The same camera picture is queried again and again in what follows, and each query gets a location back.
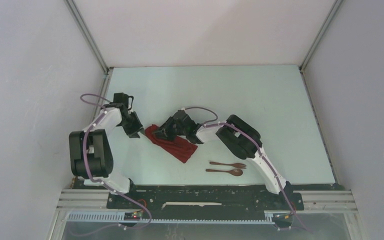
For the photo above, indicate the right aluminium frame post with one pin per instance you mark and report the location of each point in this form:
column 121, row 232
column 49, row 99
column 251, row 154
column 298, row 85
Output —
column 321, row 33

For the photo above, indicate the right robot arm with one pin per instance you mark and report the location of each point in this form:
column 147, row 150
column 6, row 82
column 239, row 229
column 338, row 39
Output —
column 180, row 136

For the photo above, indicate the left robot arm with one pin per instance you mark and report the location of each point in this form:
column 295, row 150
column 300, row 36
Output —
column 89, row 149

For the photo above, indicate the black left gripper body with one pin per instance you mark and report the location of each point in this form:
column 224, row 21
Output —
column 132, row 124

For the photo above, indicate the aluminium frame post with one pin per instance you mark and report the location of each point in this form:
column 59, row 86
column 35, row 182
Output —
column 321, row 33
column 82, row 25

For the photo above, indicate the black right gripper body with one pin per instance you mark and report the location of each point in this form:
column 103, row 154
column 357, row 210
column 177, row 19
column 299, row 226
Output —
column 172, row 130

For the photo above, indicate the brown wooden spoon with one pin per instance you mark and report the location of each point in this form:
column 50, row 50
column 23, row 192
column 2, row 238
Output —
column 234, row 172

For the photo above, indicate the red cloth napkin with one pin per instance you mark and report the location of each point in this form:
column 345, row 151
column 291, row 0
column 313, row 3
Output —
column 180, row 148

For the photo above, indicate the brown wooden fork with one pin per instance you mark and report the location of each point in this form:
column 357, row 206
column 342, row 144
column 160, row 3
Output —
column 234, row 165

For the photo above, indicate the left aluminium frame post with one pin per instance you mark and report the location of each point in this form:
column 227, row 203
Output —
column 82, row 25

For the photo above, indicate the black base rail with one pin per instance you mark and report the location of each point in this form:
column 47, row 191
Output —
column 203, row 204

